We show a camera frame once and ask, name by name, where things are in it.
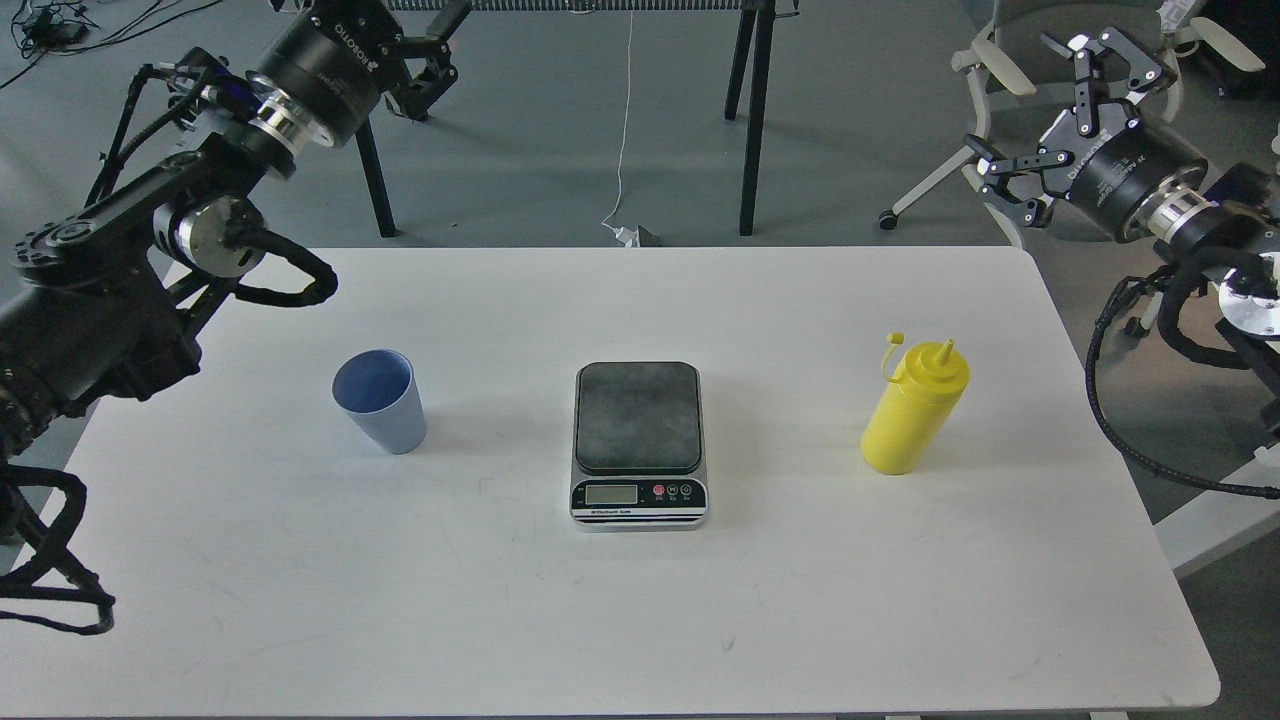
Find blue ribbed plastic cup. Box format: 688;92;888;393
332;348;428;455

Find black cables on floor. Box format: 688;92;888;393
0;0;230;91

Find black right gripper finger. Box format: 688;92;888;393
963;135;1076;229
1039;27;1178;136

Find grey office chair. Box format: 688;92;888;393
878;1;1263;245

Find digital kitchen scale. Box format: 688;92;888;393
568;361;710;530

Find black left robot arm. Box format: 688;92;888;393
1;1;477;635

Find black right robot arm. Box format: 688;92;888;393
965;27;1277;500

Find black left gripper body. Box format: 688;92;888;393
247;1;403;147

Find black metal table frame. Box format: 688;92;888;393
270;0;801;240

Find yellow squeeze bottle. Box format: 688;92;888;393
859;332;972;475

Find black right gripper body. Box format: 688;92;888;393
1039;99;1208;243

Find white hanging cable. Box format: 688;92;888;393
600;10;641;247

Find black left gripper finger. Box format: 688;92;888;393
390;1;474;46
385;35;458;122

